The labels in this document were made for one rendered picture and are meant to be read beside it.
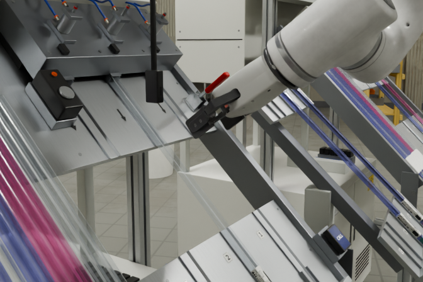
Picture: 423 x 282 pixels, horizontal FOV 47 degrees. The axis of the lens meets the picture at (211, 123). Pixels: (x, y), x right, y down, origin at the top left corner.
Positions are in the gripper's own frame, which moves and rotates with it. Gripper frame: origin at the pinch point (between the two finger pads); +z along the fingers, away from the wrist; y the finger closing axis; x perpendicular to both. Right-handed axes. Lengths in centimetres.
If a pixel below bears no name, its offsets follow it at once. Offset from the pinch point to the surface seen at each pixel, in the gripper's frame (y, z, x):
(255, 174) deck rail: -19.1, 9.3, 9.2
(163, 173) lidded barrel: -263, 234, -53
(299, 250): -14.8, 7.2, 25.4
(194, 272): 11.2, 8.3, 18.2
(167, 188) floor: -238, 217, -36
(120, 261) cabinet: -19, 56, 9
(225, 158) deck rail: -19.1, 13.6, 3.0
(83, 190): -17, 53, -11
